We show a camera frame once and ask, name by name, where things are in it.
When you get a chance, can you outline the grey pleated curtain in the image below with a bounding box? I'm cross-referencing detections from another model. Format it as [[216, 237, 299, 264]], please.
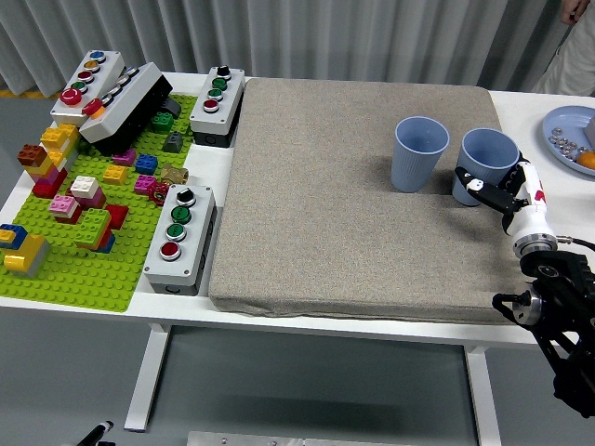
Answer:
[[0, 0, 595, 98]]

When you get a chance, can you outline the pink-topped brick stack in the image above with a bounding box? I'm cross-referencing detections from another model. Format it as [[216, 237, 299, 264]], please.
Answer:
[[48, 193, 84, 226]]

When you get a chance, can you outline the black curved toy piece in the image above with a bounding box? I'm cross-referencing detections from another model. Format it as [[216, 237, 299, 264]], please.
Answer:
[[157, 98, 182, 120]]

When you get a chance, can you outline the grey five-button control box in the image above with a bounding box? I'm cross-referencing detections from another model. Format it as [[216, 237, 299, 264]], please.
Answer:
[[49, 49, 126, 126]]

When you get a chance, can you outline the blue toy brick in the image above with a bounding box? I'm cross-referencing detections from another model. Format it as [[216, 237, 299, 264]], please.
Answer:
[[134, 153, 159, 177]]

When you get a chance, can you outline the yellow toy brick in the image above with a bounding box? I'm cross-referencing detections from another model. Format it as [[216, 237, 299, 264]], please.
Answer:
[[102, 164, 128, 186]]

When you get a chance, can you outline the grey-brown fabric mat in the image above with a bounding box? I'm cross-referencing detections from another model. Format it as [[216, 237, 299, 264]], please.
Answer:
[[207, 77, 531, 325]]

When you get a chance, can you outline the long grey button control box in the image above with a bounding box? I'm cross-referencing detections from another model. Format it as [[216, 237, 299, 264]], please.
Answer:
[[78, 62, 174, 156]]

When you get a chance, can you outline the green toy brick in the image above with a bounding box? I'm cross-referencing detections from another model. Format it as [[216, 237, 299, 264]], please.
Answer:
[[151, 111, 175, 135]]

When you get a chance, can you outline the brown yellow red brick tower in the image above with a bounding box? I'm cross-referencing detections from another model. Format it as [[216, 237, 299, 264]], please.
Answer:
[[17, 123, 81, 200]]

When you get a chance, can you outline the blue ribbed plastic cup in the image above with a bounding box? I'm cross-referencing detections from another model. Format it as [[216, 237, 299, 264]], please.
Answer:
[[390, 115, 451, 193], [451, 128, 521, 207]]

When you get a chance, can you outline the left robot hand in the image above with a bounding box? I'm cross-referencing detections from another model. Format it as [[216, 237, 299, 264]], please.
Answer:
[[73, 420, 115, 446]]

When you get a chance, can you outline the green brick baseplate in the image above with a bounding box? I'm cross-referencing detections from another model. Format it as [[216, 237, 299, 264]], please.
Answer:
[[0, 94, 199, 313]]

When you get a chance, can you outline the person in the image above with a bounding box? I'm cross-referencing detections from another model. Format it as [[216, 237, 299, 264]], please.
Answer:
[[532, 0, 595, 97]]

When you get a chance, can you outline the blue yellow grey brick stack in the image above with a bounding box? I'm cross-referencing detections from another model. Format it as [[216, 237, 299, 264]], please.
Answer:
[[0, 223, 51, 279]]

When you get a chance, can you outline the green orange brick stack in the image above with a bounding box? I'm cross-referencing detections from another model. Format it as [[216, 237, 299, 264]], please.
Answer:
[[73, 207, 117, 255]]

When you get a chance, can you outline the grey four-button control box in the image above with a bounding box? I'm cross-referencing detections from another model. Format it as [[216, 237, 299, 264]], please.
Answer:
[[142, 184, 218, 296], [189, 66, 246, 149]]

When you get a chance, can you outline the brass valve with red handle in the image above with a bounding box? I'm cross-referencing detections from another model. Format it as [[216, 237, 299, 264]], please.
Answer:
[[148, 163, 190, 205]]

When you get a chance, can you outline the red toy brick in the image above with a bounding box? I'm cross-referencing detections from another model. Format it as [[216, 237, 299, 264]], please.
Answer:
[[105, 203, 130, 231]]

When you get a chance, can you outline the white-topped magenta brick stack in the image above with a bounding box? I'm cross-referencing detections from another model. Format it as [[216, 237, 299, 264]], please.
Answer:
[[69, 175, 108, 210]]

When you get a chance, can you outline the blue plate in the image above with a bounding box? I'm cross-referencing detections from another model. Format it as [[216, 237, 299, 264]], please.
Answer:
[[541, 105, 595, 177]]

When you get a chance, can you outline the person's hand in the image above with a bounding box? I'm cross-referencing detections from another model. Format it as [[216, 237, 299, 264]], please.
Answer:
[[560, 0, 591, 26]]

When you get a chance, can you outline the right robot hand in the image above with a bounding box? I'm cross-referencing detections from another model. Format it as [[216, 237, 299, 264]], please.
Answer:
[[454, 151, 555, 241]]

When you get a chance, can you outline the white table leg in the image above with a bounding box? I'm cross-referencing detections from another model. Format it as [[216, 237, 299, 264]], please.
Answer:
[[124, 323, 172, 433], [463, 346, 502, 446]]

